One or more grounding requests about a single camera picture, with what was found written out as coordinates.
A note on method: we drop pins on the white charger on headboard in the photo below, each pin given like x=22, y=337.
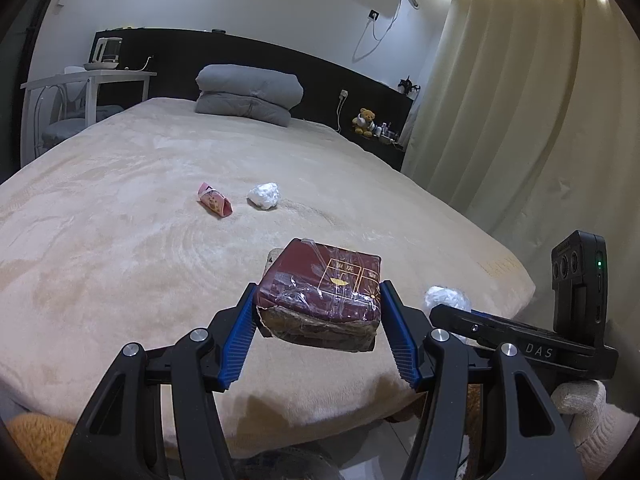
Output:
x=341, y=101

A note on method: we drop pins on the white small appliance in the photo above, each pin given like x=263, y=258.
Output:
x=105, y=55

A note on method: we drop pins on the grey folded duvet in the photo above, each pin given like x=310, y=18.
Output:
x=269, y=85

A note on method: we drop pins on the small dark plant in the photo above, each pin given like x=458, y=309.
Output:
x=406, y=87

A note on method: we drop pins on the white desk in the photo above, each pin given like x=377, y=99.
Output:
x=89, y=80

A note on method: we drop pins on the beige plush bed blanket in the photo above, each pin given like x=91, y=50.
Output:
x=104, y=241

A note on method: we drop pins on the white crumpled foil wrapper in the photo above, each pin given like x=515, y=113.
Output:
x=450, y=297

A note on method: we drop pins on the brown teddy bear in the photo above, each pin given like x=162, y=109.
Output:
x=363, y=123

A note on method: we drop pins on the white metal chair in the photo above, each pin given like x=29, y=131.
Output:
x=68, y=111

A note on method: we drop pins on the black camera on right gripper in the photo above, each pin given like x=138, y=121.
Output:
x=580, y=285

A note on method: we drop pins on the beige curtain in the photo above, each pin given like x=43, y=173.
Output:
x=529, y=127

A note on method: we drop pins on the brown fluffy slippers rug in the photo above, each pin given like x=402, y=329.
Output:
x=42, y=439

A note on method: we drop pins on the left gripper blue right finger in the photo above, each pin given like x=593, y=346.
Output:
x=523, y=436

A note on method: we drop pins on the dark red box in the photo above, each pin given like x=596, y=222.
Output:
x=321, y=296

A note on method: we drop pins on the black nightstand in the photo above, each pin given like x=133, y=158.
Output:
x=388, y=153

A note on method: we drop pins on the grey pillow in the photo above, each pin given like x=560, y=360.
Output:
x=229, y=104

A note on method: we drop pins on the white tissue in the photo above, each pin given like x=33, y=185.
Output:
x=264, y=196

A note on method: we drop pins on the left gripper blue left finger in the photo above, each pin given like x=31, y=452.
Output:
x=120, y=432

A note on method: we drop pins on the pink rolled wrapper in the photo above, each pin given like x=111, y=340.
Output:
x=214, y=201

